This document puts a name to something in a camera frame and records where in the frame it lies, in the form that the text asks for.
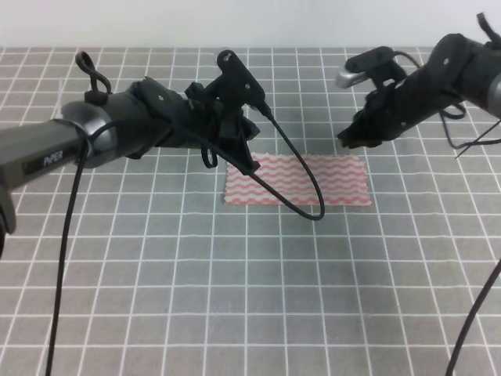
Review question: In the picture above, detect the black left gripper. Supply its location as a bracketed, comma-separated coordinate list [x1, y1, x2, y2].
[136, 77, 260, 175]

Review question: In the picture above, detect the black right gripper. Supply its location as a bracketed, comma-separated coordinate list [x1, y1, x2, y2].
[337, 80, 446, 149]

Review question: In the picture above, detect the pink white wavy towel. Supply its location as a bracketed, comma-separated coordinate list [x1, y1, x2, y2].
[224, 153, 372, 207]

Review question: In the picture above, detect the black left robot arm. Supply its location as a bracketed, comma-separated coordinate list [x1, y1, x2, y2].
[1, 78, 260, 237]

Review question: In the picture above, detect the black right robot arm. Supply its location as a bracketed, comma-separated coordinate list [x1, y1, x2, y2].
[336, 13, 500, 149]

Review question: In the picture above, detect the grey checked tablecloth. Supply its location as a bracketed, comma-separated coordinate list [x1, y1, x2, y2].
[1, 47, 500, 375]

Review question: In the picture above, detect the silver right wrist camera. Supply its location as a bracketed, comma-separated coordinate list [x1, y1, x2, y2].
[335, 67, 369, 89]

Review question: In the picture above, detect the black right camera cable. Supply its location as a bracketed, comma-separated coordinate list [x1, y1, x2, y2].
[393, 49, 501, 376]

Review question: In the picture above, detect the black camera cable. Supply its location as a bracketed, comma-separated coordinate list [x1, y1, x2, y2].
[45, 50, 326, 376]
[393, 49, 501, 376]

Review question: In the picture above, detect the black left camera cable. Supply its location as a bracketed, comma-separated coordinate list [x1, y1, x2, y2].
[45, 50, 326, 376]

